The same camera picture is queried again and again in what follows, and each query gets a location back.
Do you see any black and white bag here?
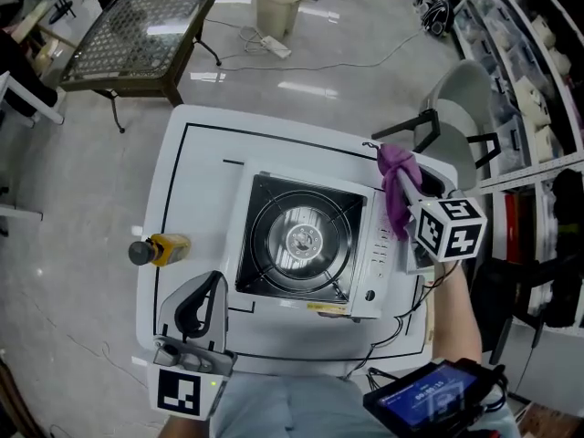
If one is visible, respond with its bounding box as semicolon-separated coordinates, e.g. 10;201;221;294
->
412;0;456;39

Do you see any white work table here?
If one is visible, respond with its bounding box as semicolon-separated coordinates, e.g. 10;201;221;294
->
135;103;460;378

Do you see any person's left forearm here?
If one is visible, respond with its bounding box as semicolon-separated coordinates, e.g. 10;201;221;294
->
162;415;215;438

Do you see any person's light blue clothing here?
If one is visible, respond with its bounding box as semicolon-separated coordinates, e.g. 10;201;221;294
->
209;371;519;438

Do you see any purple cloth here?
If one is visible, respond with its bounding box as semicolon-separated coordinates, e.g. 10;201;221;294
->
376;142;423;242

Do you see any white shelving unit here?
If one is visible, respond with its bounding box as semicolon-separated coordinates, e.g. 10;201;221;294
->
451;0;584;337

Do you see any light wooden chair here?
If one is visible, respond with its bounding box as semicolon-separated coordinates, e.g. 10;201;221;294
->
16;0;78;75

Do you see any white portable gas stove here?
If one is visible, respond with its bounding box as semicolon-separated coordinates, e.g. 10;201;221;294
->
224;157;414;324

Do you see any black screen device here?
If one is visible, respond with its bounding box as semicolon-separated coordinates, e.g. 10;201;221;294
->
362;358;507;438

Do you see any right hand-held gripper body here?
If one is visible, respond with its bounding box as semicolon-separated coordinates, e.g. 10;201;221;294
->
403;196;488;264

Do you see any glass-top lattice table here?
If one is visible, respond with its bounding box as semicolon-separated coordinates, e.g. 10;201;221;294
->
58;0;223;134

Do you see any grey green chair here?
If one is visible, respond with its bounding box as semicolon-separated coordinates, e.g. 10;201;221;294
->
371;59;501;191

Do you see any white side table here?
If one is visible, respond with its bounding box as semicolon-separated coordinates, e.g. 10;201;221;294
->
0;70;65;221

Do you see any yellow bottle with black cap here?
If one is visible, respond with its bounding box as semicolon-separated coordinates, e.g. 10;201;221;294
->
128;233;192;268

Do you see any person's right forearm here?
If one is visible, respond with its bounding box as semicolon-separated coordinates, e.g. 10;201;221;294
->
431;262;485;367

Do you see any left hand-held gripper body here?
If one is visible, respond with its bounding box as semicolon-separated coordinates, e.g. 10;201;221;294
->
146;334;239;422

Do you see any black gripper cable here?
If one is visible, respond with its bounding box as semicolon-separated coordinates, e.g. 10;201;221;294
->
339;262;451;382

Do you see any beige trash bin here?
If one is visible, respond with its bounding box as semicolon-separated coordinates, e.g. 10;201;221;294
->
255;0;311;40

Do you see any white power strip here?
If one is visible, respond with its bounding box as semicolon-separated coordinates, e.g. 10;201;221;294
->
259;35;292;59

